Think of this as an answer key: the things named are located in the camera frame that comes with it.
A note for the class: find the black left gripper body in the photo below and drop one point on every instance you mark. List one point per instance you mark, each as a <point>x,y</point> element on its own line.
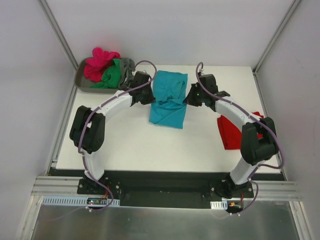
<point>149,95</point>

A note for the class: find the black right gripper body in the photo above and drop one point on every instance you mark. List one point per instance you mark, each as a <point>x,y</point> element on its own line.
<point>190,96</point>

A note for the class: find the teal t-shirt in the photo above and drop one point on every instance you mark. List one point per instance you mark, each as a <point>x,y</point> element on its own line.
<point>169,90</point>

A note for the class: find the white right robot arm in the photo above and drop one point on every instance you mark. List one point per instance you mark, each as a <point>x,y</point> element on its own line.
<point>257,143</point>

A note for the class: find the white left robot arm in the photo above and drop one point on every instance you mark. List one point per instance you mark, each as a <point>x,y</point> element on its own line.
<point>89,124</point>

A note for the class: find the grey t-shirt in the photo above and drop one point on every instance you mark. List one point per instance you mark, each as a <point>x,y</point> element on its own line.
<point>127,67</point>

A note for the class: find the green t-shirt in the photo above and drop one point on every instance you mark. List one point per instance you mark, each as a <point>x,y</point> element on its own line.
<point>111,77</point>

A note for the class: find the folded red t-shirt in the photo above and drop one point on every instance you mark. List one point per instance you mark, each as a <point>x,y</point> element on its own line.
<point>230,135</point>

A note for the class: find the pink t-shirt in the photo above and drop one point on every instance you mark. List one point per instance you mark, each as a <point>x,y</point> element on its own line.
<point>96,65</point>

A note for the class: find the grey plastic bin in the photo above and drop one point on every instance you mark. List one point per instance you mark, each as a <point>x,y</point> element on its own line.
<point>85,84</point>

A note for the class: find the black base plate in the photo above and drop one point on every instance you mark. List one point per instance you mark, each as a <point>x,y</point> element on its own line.
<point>181,190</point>

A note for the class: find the right slotted cable duct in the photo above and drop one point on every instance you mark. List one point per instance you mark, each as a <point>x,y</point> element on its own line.
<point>219,205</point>

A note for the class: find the slotted cable duct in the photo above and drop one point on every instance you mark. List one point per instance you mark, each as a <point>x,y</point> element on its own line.
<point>219,205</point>
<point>79,201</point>

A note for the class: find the left slotted cable duct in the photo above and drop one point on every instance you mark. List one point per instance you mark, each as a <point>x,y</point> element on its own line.
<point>79,201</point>

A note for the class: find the right aluminium frame post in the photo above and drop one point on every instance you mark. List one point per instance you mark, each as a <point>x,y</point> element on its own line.
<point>293,7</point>

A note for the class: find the aluminium frame post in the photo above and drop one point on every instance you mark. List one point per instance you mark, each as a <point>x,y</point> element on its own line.
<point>293,7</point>
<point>58,31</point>

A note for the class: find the left aluminium frame post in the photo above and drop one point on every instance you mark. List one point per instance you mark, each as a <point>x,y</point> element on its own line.
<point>58,31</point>

